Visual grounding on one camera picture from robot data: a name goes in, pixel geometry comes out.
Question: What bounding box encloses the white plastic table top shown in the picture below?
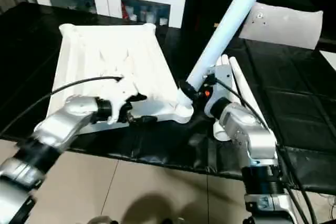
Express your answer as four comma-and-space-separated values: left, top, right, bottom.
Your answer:
46, 23, 194, 136

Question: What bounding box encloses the white plastic table leg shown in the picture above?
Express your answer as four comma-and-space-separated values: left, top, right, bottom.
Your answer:
212, 123, 233, 142
175, 0, 275, 108
227, 56, 269, 131
218, 55, 243, 104

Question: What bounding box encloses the black work mat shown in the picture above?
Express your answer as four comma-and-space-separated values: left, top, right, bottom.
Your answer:
0, 1, 336, 194

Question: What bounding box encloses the white plastic bag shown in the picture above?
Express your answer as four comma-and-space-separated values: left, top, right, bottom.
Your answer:
238, 2, 324, 52

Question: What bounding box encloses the flat white board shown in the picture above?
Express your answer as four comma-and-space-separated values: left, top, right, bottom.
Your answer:
317, 51, 336, 73

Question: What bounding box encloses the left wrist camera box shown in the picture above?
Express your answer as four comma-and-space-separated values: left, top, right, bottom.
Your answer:
103, 79, 141, 126

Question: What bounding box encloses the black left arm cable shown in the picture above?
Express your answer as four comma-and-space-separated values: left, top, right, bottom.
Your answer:
0, 76, 124, 136

